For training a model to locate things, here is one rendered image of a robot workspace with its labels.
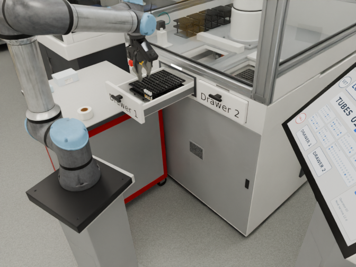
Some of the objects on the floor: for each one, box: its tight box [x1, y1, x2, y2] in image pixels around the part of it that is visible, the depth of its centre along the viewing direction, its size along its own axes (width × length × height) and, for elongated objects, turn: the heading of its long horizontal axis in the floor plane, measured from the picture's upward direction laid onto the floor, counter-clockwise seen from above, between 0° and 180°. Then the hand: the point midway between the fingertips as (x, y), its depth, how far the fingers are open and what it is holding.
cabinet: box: [129, 66, 307, 237], centre depth 210 cm, size 95×103×80 cm
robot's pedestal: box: [58, 155, 144, 267], centre depth 141 cm, size 30×30×76 cm
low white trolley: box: [21, 60, 167, 204], centre depth 200 cm, size 58×62×76 cm
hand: (144, 77), depth 140 cm, fingers open, 3 cm apart
